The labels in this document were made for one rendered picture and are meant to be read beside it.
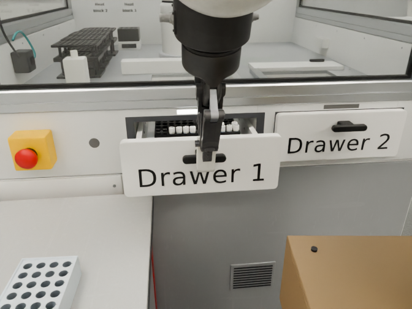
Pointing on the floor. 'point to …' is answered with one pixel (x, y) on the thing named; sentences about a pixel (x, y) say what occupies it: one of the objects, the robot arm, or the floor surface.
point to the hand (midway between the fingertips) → (206, 154)
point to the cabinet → (247, 225)
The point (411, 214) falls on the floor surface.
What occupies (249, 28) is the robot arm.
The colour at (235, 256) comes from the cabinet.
